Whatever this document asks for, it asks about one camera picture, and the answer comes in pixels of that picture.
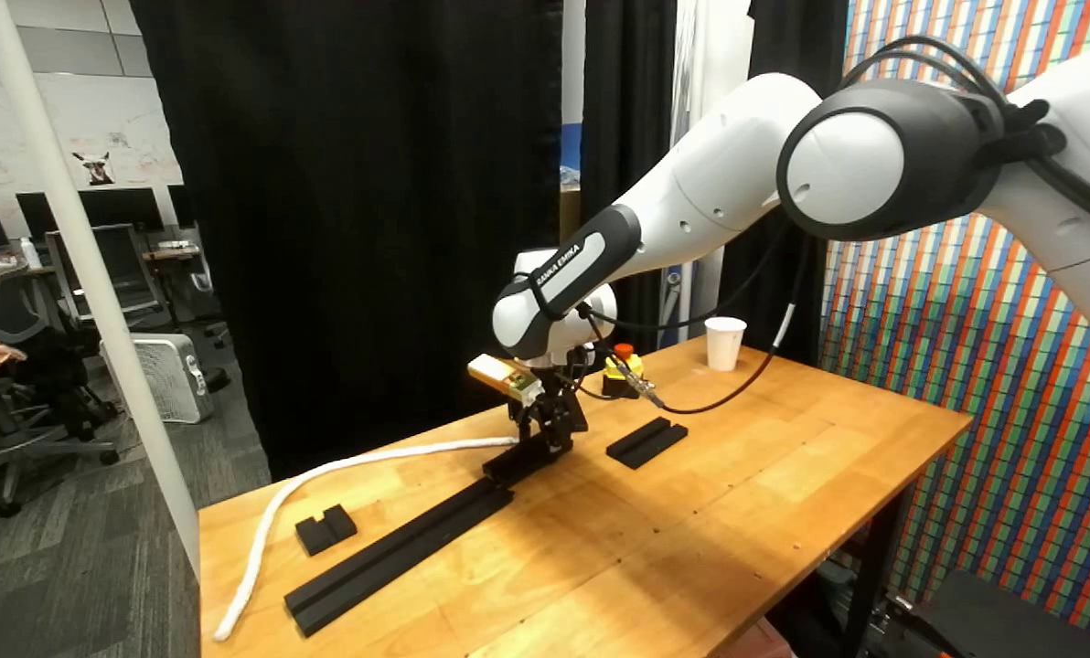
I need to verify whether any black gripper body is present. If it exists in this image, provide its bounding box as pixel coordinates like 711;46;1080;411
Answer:
515;360;594;437

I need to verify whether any white paper cup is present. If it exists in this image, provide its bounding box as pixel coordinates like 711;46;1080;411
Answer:
701;315;751;375

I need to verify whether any brown cardboard box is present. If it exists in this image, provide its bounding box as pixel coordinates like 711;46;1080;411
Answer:
555;180;589;249

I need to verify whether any short black grooved piece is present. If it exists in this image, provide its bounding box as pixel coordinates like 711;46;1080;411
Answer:
293;500;362;559

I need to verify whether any wide black curtain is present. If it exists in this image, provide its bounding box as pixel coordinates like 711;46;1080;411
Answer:
123;0;566;482

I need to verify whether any narrow black curtain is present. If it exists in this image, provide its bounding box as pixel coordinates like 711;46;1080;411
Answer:
579;0;683;357

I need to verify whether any black table leg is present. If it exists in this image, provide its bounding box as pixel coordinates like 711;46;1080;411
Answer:
837;487;910;658

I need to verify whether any white computer case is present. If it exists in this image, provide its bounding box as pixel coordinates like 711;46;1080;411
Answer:
123;327;212;427

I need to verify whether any white slanted pole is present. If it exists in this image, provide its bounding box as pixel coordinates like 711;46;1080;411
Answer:
0;0;205;577

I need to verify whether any black stool seat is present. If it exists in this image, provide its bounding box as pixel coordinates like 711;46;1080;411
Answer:
888;565;1090;658

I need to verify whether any black office chair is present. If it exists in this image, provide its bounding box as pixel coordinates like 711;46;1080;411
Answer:
0;258;123;519

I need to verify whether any tan wrist camera box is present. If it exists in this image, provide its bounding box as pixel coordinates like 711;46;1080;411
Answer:
463;351;546;410

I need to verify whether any black cable with grey connector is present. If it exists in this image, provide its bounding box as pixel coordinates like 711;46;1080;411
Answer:
573;298;809;421

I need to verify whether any black curtain beside colourful wall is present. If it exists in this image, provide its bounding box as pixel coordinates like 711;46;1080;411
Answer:
721;0;854;366

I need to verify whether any white cable strip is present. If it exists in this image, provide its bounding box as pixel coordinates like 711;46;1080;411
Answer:
210;436;524;648

